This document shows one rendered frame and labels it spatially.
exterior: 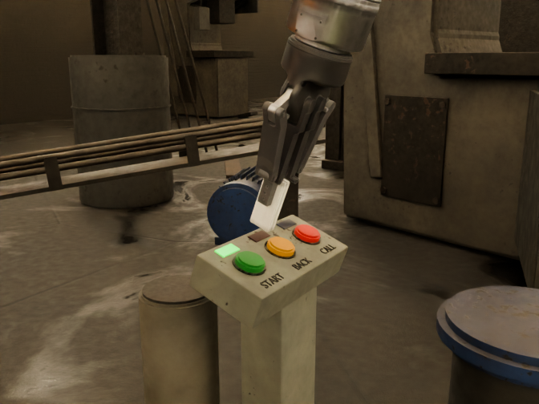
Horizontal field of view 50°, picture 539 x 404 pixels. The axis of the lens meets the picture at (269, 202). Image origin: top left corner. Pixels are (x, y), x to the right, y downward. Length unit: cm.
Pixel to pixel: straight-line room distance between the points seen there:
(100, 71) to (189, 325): 265
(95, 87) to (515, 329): 279
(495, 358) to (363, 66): 216
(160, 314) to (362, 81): 228
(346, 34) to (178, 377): 55
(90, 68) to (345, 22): 289
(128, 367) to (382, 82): 183
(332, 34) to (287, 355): 44
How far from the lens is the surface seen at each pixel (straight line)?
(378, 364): 176
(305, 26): 62
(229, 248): 77
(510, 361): 97
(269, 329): 81
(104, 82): 340
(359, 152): 303
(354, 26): 62
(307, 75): 63
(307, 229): 87
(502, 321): 107
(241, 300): 72
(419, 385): 169
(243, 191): 250
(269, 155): 65
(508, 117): 259
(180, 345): 88
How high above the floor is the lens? 86
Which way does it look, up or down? 14 degrees down
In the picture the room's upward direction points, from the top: straight up
